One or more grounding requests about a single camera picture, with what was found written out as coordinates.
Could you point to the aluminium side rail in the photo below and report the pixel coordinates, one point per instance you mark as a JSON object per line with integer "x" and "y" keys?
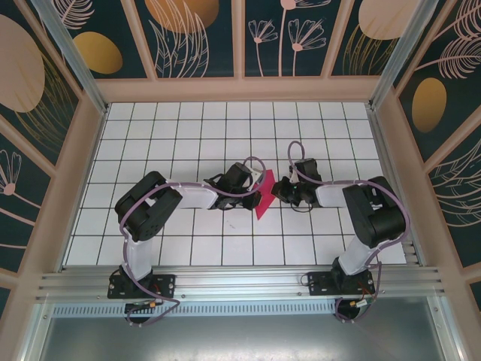
{"x": 391, "y": 180}

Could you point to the grey metal sheet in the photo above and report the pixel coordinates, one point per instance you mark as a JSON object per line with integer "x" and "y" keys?
{"x": 240, "y": 338}

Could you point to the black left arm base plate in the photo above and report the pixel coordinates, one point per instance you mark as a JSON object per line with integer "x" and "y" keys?
{"x": 165, "y": 286}

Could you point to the aluminium corner post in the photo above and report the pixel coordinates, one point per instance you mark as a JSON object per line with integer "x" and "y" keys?
{"x": 75, "y": 64}
{"x": 398, "y": 49}

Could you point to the dark floral wall panel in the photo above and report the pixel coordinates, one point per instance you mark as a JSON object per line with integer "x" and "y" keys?
{"x": 188, "y": 37}
{"x": 22, "y": 75}
{"x": 443, "y": 75}
{"x": 19, "y": 195}
{"x": 97, "y": 52}
{"x": 300, "y": 37}
{"x": 368, "y": 45}
{"x": 458, "y": 195}

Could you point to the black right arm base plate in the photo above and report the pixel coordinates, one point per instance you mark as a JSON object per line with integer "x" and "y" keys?
{"x": 319, "y": 282}

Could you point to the pink paper sheet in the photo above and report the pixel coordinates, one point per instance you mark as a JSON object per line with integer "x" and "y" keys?
{"x": 267, "y": 192}

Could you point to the long aluminium mounting rail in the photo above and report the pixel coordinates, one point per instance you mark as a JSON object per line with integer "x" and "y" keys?
{"x": 240, "y": 282}

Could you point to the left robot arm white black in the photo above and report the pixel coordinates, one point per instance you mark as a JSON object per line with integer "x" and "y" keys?
{"x": 191, "y": 195}

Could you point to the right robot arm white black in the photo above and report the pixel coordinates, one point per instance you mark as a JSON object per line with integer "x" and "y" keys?
{"x": 330, "y": 195}

